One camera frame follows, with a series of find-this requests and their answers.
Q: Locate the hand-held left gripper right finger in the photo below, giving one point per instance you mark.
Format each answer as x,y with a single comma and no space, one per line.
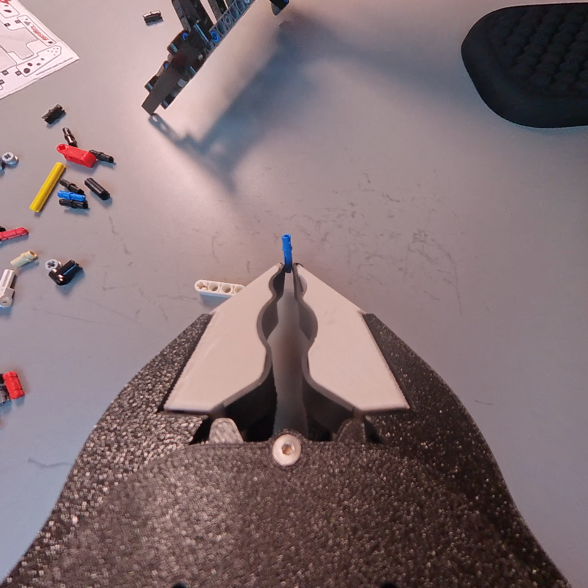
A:
354,354

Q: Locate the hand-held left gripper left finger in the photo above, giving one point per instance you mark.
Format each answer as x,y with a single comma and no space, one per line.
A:
225,354

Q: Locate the white toy brick beam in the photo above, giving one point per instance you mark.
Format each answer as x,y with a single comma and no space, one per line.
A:
219,288

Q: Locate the blue toy brick pin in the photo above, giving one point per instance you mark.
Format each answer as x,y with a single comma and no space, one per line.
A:
288,253

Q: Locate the black toy vehicle chassis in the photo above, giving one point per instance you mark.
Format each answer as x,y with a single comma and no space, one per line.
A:
188,50

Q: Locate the grey desk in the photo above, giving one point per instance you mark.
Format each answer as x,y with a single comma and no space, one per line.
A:
441,257

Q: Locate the pile of small toy brick parts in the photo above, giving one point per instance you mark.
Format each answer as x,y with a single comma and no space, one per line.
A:
73,156

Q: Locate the black wrist rest pad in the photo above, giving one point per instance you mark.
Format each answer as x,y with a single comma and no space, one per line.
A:
533,64

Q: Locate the tiny black toy brick pin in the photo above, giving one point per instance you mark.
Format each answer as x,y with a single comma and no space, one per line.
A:
152,16

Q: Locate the white sticker sheet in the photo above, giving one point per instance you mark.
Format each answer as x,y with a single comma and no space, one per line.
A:
28,50

